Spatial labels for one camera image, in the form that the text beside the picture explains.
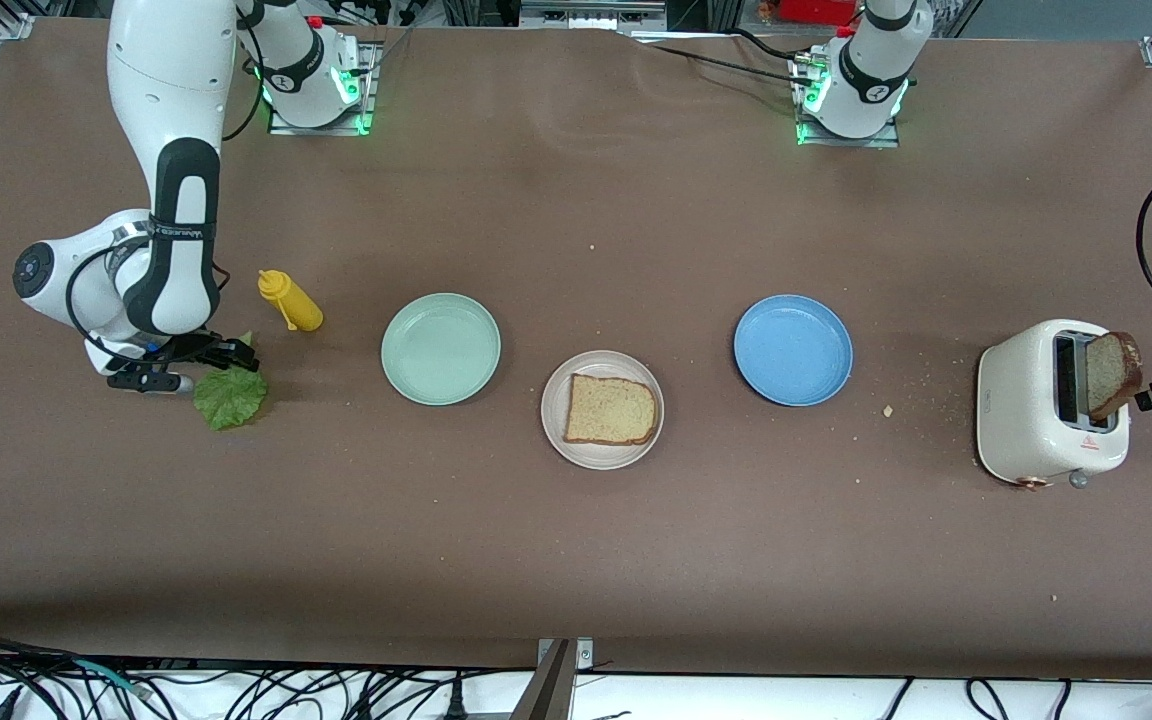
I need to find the green lettuce leaf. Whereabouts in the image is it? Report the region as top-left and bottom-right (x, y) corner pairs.
(193, 330), (269, 433)

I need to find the brown toasted bread slice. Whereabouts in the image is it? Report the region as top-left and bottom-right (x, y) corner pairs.
(1085, 331), (1145, 422)
(563, 375), (659, 447)

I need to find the yellow squeeze bottle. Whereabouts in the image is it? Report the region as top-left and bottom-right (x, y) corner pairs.
(257, 269), (325, 333)

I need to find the mint green plate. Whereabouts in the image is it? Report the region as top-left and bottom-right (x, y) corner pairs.
(380, 292), (503, 407)

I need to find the blue plate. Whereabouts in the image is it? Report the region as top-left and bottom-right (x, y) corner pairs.
(733, 294), (854, 408)

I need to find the beige plate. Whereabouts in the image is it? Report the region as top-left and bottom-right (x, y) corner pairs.
(540, 350), (666, 471)

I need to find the white toaster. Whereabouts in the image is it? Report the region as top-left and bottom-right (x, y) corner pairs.
(976, 318), (1132, 493)

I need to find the brown table cover sheet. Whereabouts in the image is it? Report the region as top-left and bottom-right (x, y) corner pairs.
(0, 15), (1152, 683)

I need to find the aluminium profile bar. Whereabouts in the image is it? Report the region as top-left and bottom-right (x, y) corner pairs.
(511, 640), (577, 720)

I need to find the red box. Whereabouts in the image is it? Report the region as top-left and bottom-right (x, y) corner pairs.
(776, 0), (862, 26)

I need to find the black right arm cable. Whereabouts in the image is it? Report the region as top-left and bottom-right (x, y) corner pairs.
(64, 0), (269, 351)

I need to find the teal floor cable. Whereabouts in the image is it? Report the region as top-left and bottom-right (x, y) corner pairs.
(71, 657), (152, 698)

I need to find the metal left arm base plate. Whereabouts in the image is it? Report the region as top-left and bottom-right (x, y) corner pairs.
(794, 50), (903, 150)

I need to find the small metal bracket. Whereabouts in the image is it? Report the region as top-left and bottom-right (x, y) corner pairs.
(536, 637), (595, 673)

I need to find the silver frame rail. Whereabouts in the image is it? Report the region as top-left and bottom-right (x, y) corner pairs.
(521, 0), (667, 31)

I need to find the black base cable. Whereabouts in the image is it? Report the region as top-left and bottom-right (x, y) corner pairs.
(636, 40), (817, 89)

